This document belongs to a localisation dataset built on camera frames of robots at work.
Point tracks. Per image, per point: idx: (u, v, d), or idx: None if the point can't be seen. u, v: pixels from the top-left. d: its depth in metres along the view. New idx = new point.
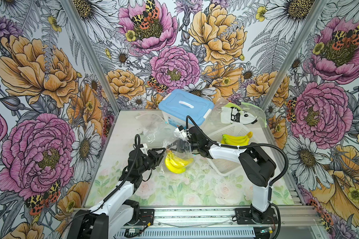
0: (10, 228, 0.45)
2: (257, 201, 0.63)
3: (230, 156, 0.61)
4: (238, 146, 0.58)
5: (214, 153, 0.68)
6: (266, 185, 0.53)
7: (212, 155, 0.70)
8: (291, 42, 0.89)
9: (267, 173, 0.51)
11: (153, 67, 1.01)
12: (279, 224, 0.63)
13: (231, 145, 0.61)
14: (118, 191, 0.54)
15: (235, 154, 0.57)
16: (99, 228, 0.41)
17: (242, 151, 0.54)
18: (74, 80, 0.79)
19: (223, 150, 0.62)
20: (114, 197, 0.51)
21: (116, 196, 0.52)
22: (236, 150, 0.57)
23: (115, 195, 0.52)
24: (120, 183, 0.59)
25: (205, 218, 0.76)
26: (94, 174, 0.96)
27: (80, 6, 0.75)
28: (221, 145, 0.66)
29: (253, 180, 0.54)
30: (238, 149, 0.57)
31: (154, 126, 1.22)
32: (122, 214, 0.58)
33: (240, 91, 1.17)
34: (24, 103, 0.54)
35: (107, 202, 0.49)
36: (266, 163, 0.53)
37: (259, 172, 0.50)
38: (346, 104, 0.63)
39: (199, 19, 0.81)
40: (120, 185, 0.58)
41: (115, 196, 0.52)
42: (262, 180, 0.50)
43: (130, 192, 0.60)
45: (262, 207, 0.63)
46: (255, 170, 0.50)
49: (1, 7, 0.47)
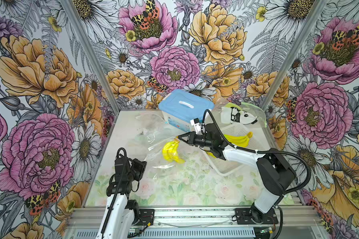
0: (10, 228, 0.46)
2: (262, 203, 0.63)
3: (246, 159, 0.58)
4: (256, 151, 0.55)
5: (228, 154, 0.65)
6: (283, 195, 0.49)
7: (224, 156, 0.68)
8: (291, 42, 0.89)
9: (285, 182, 0.47)
11: (153, 67, 1.01)
12: (281, 225, 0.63)
13: (248, 149, 0.58)
14: (114, 212, 0.51)
15: (253, 159, 0.54)
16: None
17: (260, 156, 0.51)
18: (74, 80, 0.79)
19: (239, 153, 0.60)
20: (111, 222, 0.48)
21: (114, 220, 0.49)
22: (254, 154, 0.54)
23: (111, 219, 0.49)
24: (111, 204, 0.53)
25: (205, 219, 0.76)
26: (94, 174, 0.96)
27: (80, 6, 0.75)
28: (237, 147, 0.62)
29: (269, 188, 0.51)
30: (255, 154, 0.53)
31: (154, 126, 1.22)
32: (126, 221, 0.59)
33: (240, 91, 1.17)
34: (24, 103, 0.54)
35: (106, 232, 0.45)
36: (285, 171, 0.49)
37: (277, 181, 0.47)
38: (347, 104, 0.63)
39: (199, 19, 0.81)
40: (111, 205, 0.53)
41: (112, 220, 0.48)
42: (279, 189, 0.48)
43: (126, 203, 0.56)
45: (264, 208, 0.63)
46: (273, 178, 0.47)
49: (1, 7, 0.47)
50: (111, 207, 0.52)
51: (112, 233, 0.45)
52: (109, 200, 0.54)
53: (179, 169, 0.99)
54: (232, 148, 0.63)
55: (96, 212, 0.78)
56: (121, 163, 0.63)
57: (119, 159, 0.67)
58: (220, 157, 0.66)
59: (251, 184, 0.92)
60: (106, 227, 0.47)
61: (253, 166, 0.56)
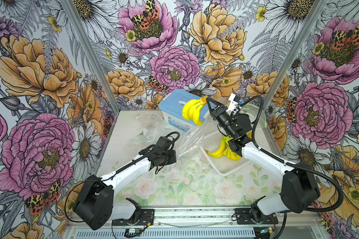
0: (10, 228, 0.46)
2: (265, 205, 0.62)
3: (270, 166, 0.51)
4: (285, 162, 0.48)
5: (246, 153, 0.60)
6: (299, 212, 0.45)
7: (242, 152, 0.62)
8: (291, 42, 0.89)
9: (307, 202, 0.44)
11: (153, 67, 1.01)
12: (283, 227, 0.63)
13: (275, 157, 0.51)
14: (133, 167, 0.53)
15: (277, 168, 0.48)
16: (103, 199, 0.41)
17: (288, 169, 0.46)
18: (74, 80, 0.79)
19: (260, 156, 0.54)
20: (127, 171, 0.51)
21: (130, 171, 0.51)
22: (279, 164, 0.48)
23: (128, 170, 0.51)
24: (135, 161, 0.56)
25: (205, 219, 0.76)
26: (94, 174, 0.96)
27: (80, 6, 0.75)
28: (261, 149, 0.55)
29: (286, 202, 0.48)
30: (282, 164, 0.48)
31: (154, 125, 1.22)
32: (127, 208, 0.60)
33: (240, 91, 1.17)
34: (24, 103, 0.54)
35: (118, 175, 0.48)
36: (311, 190, 0.45)
37: (301, 199, 0.43)
38: (346, 104, 0.63)
39: (199, 19, 0.81)
40: (136, 161, 0.56)
41: (128, 171, 0.51)
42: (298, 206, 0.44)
43: (147, 170, 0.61)
45: (266, 211, 0.62)
46: (298, 196, 0.43)
49: (1, 7, 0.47)
50: (134, 162, 0.55)
51: (121, 179, 0.48)
52: (137, 158, 0.58)
53: (179, 169, 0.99)
54: (255, 148, 0.57)
55: None
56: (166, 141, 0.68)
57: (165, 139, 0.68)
58: (236, 151, 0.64)
59: (251, 184, 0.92)
60: (121, 172, 0.50)
61: (275, 176, 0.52)
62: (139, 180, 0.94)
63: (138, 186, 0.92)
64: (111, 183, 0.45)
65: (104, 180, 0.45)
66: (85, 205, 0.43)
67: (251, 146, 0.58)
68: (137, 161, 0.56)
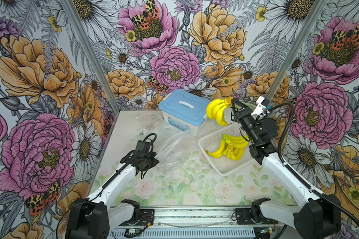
0: (10, 228, 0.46)
2: (268, 209, 0.61)
3: (293, 187, 0.46)
4: (312, 189, 0.43)
5: (269, 164, 0.54)
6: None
7: (263, 160, 0.56)
8: (291, 42, 0.89)
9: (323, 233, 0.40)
11: (153, 67, 1.01)
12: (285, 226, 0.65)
13: (303, 180, 0.45)
14: (119, 177, 0.52)
15: (301, 192, 0.43)
16: (97, 217, 0.40)
17: (312, 197, 0.41)
18: (74, 80, 0.79)
19: (282, 172, 0.50)
20: (114, 183, 0.49)
21: (116, 181, 0.50)
22: (303, 188, 0.44)
23: (115, 181, 0.50)
24: (120, 170, 0.55)
25: (205, 219, 0.76)
26: (94, 174, 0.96)
27: (80, 6, 0.75)
28: (285, 166, 0.50)
29: (299, 226, 0.44)
30: (308, 190, 0.43)
31: (154, 126, 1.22)
32: (125, 210, 0.60)
33: (240, 91, 1.17)
34: (24, 103, 0.54)
35: (106, 189, 0.47)
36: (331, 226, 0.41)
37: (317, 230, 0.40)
38: (346, 104, 0.63)
39: (199, 19, 0.81)
40: (120, 170, 0.55)
41: (114, 182, 0.50)
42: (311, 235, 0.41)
43: (133, 175, 0.58)
45: (266, 213, 0.63)
46: (315, 227, 0.39)
49: (1, 7, 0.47)
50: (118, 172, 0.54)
51: (110, 192, 0.46)
52: (120, 166, 0.57)
53: (179, 169, 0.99)
54: (278, 162, 0.52)
55: None
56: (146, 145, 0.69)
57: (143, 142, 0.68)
58: (256, 158, 0.60)
59: (251, 184, 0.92)
60: (107, 184, 0.48)
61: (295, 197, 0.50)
62: (139, 180, 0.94)
63: (138, 186, 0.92)
64: (102, 200, 0.43)
65: (92, 199, 0.43)
66: (80, 230, 0.41)
67: (275, 158, 0.53)
68: (132, 160, 0.60)
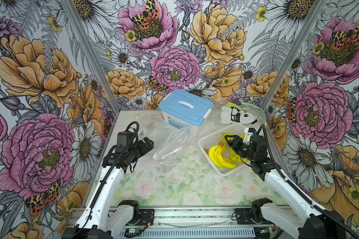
0: (10, 228, 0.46)
2: (270, 212, 0.60)
3: (294, 202, 0.47)
4: (313, 203, 0.44)
5: (269, 179, 0.56)
6: None
7: (265, 177, 0.58)
8: (291, 42, 0.89)
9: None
11: (153, 67, 1.01)
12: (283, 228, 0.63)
13: (303, 194, 0.47)
14: (106, 186, 0.46)
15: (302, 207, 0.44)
16: None
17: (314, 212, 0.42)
18: (74, 80, 0.79)
19: (283, 187, 0.51)
20: (101, 198, 0.44)
21: (104, 194, 0.45)
22: (305, 203, 0.44)
23: (102, 195, 0.44)
24: (105, 178, 0.48)
25: (205, 218, 0.76)
26: (94, 174, 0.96)
27: (80, 6, 0.75)
28: (286, 180, 0.51)
29: None
30: (310, 205, 0.43)
31: (154, 125, 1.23)
32: (123, 214, 0.58)
33: (240, 91, 1.17)
34: (24, 103, 0.54)
35: (95, 208, 0.42)
36: None
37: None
38: (346, 104, 0.63)
39: (199, 19, 0.81)
40: (104, 179, 0.48)
41: (103, 195, 0.44)
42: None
43: (121, 178, 0.52)
45: (266, 215, 0.63)
46: None
49: (1, 7, 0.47)
50: (103, 181, 0.47)
51: (101, 210, 0.42)
52: (103, 174, 0.49)
53: (179, 169, 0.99)
54: (280, 177, 0.53)
55: None
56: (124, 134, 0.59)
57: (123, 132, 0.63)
58: (260, 175, 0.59)
59: (251, 184, 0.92)
60: (96, 202, 0.43)
61: (298, 215, 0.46)
62: (139, 180, 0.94)
63: (138, 186, 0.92)
64: (94, 222, 0.40)
65: (84, 225, 0.39)
66: None
67: (276, 174, 0.54)
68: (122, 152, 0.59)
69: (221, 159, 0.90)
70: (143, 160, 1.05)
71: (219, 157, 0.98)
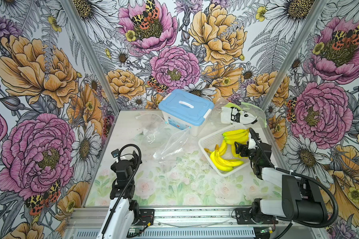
0: (10, 228, 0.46)
2: (267, 204, 0.62)
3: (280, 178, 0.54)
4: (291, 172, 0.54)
5: (264, 175, 0.66)
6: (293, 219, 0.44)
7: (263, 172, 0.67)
8: (291, 42, 0.89)
9: (305, 215, 0.42)
11: (153, 67, 1.01)
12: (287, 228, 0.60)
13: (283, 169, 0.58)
14: (115, 214, 0.52)
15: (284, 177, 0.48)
16: None
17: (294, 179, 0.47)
18: (74, 80, 0.79)
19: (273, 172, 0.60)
20: (112, 223, 0.50)
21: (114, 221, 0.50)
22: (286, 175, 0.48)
23: (112, 222, 0.50)
24: (114, 206, 0.55)
25: (205, 219, 0.76)
26: (94, 174, 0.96)
27: (80, 6, 0.75)
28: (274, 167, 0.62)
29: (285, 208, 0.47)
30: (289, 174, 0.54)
31: (154, 125, 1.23)
32: (125, 222, 0.59)
33: (240, 91, 1.17)
34: (24, 103, 0.54)
35: (107, 233, 0.47)
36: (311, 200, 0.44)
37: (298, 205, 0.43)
38: (346, 104, 0.63)
39: (199, 19, 0.81)
40: (114, 207, 0.55)
41: (113, 222, 0.50)
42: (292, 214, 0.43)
43: (127, 208, 0.58)
45: (264, 208, 0.63)
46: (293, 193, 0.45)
49: (1, 7, 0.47)
50: (113, 209, 0.54)
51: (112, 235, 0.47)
52: (112, 204, 0.56)
53: (179, 169, 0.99)
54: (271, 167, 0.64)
55: (96, 212, 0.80)
56: (122, 168, 0.62)
57: (119, 164, 0.65)
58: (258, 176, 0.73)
59: (251, 184, 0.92)
60: (107, 228, 0.48)
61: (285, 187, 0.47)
62: (139, 180, 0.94)
63: (138, 186, 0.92)
64: None
65: None
66: None
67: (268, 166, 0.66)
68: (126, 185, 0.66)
69: (222, 161, 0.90)
70: (143, 160, 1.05)
71: (220, 158, 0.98)
